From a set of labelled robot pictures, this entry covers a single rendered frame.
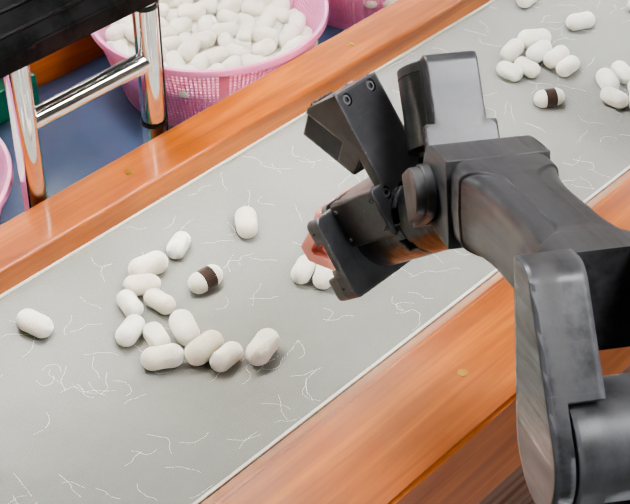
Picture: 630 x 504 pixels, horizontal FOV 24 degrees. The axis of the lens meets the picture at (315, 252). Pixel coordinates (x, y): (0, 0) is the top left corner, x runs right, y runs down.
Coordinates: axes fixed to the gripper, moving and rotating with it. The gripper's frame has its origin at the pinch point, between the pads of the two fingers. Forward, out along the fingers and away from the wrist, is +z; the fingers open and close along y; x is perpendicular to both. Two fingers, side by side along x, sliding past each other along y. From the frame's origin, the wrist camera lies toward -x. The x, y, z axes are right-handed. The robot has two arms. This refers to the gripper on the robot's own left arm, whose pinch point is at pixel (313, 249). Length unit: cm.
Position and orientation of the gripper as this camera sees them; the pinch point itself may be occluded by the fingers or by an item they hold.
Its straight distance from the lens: 114.4
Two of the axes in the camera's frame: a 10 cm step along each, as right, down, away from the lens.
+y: -6.8, 4.6, -5.7
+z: -5.6, 1.8, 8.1
